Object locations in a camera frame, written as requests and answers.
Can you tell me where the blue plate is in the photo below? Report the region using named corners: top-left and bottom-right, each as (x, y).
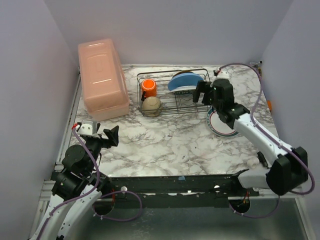
top-left (167, 73), bottom-right (203, 91)

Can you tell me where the white ceramic bowl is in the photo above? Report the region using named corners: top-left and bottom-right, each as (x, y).
top-left (142, 96), bottom-right (162, 117)

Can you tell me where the orange mug black handle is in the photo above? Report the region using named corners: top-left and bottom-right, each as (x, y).
top-left (141, 78), bottom-right (157, 101)

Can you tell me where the white plate dark rim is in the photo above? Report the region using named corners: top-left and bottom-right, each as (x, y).
top-left (170, 85), bottom-right (197, 95)

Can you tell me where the yellow patterned plate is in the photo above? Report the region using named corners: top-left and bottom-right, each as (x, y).
top-left (174, 70), bottom-right (193, 77)

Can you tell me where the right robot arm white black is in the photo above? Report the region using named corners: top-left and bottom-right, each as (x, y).
top-left (193, 78), bottom-right (309, 196)

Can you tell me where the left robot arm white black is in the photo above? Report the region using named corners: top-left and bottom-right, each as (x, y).
top-left (31, 120), bottom-right (119, 240)

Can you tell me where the white plate green red rim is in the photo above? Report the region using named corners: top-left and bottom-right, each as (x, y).
top-left (206, 108), bottom-right (239, 138)

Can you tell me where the pink plastic storage box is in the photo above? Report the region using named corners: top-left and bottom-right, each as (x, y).
top-left (78, 39), bottom-right (130, 121)

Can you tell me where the yellow tool at corner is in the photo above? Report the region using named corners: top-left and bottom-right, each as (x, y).
top-left (257, 67), bottom-right (262, 78)

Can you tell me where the white plastic fitting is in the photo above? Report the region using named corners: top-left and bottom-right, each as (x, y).
top-left (246, 157), bottom-right (260, 169)

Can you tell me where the black metal connector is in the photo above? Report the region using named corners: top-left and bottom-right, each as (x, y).
top-left (257, 151), bottom-right (269, 169)

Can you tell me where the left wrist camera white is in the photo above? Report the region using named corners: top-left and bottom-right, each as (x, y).
top-left (72, 119), bottom-right (101, 138)

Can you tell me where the black wire dish rack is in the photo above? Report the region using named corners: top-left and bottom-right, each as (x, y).
top-left (136, 68), bottom-right (211, 116)

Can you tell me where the orange clamp on wall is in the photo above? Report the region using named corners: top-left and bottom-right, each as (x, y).
top-left (267, 100), bottom-right (272, 111)

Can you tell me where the aluminium frame rail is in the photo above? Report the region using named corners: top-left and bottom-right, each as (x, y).
top-left (39, 180), bottom-right (56, 202)

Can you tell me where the black mounting rail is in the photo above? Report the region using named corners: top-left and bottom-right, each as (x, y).
top-left (97, 174), bottom-right (259, 209)

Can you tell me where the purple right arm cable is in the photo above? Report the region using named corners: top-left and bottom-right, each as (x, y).
top-left (213, 62), bottom-right (316, 219)

